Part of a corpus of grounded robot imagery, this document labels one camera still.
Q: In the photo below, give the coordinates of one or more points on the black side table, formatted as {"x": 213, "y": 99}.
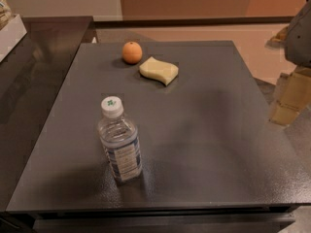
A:
{"x": 30, "y": 78}

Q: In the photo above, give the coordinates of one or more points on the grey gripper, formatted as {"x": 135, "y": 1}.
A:
{"x": 299, "y": 39}

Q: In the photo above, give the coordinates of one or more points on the orange fruit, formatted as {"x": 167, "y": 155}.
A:
{"x": 131, "y": 52}

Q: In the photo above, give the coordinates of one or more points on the yellow sponge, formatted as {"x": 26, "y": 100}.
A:
{"x": 161, "y": 71}

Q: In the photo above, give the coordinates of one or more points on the white box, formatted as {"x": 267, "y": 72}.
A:
{"x": 10, "y": 35}

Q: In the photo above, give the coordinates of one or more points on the clear plastic water bottle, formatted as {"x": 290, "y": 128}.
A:
{"x": 119, "y": 137}

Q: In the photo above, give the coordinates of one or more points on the packaged item on box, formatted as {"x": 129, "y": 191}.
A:
{"x": 5, "y": 13}

